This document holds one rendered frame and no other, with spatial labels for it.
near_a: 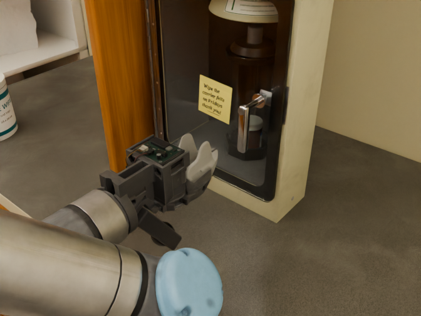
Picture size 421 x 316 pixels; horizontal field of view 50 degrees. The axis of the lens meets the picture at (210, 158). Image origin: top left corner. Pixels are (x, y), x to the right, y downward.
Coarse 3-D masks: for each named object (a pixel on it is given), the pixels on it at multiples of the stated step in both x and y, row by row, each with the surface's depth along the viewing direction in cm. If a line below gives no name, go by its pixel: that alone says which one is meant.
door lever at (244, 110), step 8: (256, 96) 76; (248, 104) 74; (256, 104) 75; (264, 104) 76; (240, 112) 73; (248, 112) 73; (240, 120) 74; (248, 120) 74; (240, 128) 75; (248, 128) 75; (240, 136) 76; (248, 136) 76; (240, 144) 77
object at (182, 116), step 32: (160, 0) 81; (192, 0) 76; (224, 0) 72; (256, 0) 68; (288, 0) 64; (160, 32) 85; (192, 32) 79; (224, 32) 75; (256, 32) 71; (288, 32) 67; (160, 64) 89; (192, 64) 83; (224, 64) 78; (256, 64) 73; (192, 96) 87; (192, 128) 91; (224, 128) 85; (256, 128) 79; (224, 160) 89; (256, 160) 83; (256, 192) 87
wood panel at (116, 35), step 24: (96, 0) 81; (120, 0) 85; (96, 24) 83; (120, 24) 88; (144, 24) 92; (96, 48) 87; (120, 48) 90; (144, 48) 95; (96, 72) 90; (120, 72) 92; (144, 72) 97; (120, 96) 94; (144, 96) 100; (120, 120) 97; (144, 120) 103; (120, 144) 100; (120, 168) 102
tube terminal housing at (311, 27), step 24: (312, 0) 67; (312, 24) 70; (312, 48) 73; (288, 72) 71; (312, 72) 76; (312, 96) 80; (288, 120) 76; (312, 120) 84; (288, 144) 79; (288, 168) 83; (240, 192) 92; (288, 192) 88; (264, 216) 90
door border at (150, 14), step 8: (152, 0) 82; (152, 8) 83; (152, 16) 84; (152, 24) 85; (152, 32) 86; (152, 40) 87; (152, 48) 88; (152, 56) 89; (152, 64) 90; (288, 64) 70; (152, 72) 91; (152, 88) 93; (152, 96) 94; (160, 96) 93; (160, 104) 94; (160, 112) 95; (160, 120) 97; (160, 128) 98; (160, 136) 99
